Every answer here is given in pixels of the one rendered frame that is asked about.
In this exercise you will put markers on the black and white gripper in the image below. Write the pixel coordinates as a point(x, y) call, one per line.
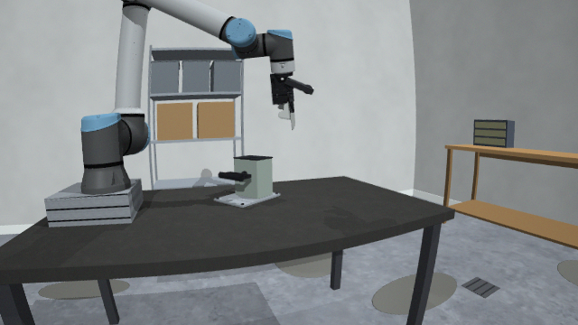
point(283, 94)

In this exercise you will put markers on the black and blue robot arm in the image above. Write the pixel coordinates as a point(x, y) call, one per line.
point(104, 140)

